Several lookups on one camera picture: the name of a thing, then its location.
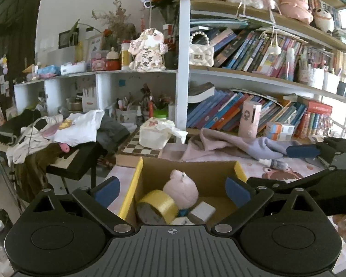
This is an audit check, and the stack of flat books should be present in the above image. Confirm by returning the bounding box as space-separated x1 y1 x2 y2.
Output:
190 17 263 31

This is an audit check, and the white clothes pile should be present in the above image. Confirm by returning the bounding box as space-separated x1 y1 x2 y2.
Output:
8 109 105 166

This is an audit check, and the black stool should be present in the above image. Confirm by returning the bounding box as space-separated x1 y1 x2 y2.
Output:
47 142 105 186

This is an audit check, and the yellow jar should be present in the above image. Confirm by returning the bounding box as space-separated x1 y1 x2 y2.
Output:
120 39 134 71

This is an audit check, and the pink plush pig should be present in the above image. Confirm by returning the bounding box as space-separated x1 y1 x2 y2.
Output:
162 169 200 212

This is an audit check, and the row of colourful books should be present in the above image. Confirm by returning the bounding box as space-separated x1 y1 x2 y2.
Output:
210 27 303 81
187 89 306 135

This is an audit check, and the yellow tape roll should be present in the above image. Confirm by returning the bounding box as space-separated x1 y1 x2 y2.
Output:
136 190 180 226

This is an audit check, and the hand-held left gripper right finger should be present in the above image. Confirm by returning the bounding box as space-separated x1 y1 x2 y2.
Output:
213 176 321 235

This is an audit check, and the red jar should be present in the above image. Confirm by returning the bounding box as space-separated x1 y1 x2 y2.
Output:
105 47 122 72

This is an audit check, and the stack of small boxes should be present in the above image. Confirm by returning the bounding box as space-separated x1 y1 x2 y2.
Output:
265 122 295 142

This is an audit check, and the dark door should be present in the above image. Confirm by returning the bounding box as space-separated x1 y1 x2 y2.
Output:
0 0 45 108

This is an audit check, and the blue packet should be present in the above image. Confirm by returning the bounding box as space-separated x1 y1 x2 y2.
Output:
37 65 62 77

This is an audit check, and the white bookshelf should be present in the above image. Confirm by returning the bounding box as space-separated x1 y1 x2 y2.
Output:
13 0 346 135

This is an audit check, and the small paint tube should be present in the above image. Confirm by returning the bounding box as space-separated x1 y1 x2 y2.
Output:
259 158 289 170

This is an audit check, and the pink plush head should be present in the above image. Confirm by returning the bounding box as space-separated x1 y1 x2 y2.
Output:
277 0 314 25

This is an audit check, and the black picture frame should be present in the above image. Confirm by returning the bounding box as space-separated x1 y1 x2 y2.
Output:
58 28 80 49

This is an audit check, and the black bag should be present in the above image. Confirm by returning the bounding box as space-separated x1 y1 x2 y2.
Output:
0 109 41 145

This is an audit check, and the brown cloth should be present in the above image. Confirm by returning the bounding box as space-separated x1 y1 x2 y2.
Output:
17 144 62 203

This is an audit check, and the thick grey book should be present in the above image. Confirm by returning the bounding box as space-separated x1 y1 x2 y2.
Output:
187 82 216 104

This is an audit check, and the white pen holder bin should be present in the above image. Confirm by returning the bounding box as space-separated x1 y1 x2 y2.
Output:
298 66 325 90
323 72 341 95

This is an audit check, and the panda plush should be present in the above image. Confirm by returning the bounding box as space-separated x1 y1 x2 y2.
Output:
313 8 335 34

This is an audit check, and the white sponge block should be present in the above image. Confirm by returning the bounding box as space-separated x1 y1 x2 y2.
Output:
170 216 191 226

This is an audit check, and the red boxed book set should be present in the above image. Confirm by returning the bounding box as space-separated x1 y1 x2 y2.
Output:
295 100 334 139

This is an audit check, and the white case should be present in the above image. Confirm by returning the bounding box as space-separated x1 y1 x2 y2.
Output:
60 61 87 75

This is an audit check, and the tall pink box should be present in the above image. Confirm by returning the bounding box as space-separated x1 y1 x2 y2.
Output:
238 100 262 139

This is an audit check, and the white quilted handbag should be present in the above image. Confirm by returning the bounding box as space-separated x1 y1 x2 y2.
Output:
188 30 215 69

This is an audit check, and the lavender pink cloth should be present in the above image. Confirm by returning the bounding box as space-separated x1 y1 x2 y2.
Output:
181 127 303 163

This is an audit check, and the pink patterned box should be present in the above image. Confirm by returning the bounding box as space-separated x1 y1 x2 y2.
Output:
90 50 109 72

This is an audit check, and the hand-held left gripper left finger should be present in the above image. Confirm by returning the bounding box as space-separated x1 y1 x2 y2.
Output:
29 175 134 236

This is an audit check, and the green pen cup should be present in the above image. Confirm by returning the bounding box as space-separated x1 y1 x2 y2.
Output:
152 108 169 120

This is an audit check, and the black trash bin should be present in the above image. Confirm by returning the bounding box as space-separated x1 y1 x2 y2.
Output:
0 208 14 238

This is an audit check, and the checkered chessboard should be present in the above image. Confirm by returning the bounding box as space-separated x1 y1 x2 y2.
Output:
122 129 165 158

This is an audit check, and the white wrapped container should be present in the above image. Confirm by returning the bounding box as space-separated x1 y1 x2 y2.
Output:
138 117 188 151

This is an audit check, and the cardboard box with yellow tape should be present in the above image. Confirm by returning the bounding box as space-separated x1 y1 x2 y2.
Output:
118 157 248 226

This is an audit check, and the white pen cup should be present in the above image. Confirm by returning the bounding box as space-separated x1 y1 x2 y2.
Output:
115 108 138 125

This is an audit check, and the person's right hand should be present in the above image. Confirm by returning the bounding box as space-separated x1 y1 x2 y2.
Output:
333 213 346 245

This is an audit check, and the dried flower bouquet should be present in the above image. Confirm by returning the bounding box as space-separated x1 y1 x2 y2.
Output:
92 0 137 43

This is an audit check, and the orange flower bunch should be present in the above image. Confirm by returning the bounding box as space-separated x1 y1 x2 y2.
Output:
151 0 178 31

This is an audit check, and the white power adapter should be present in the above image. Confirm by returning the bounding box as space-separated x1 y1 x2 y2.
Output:
188 201 217 223

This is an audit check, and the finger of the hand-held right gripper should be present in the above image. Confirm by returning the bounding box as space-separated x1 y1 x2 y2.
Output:
286 137 346 167
246 176 310 194

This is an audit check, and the dark grey garment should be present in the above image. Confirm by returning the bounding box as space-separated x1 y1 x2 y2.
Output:
96 117 131 151

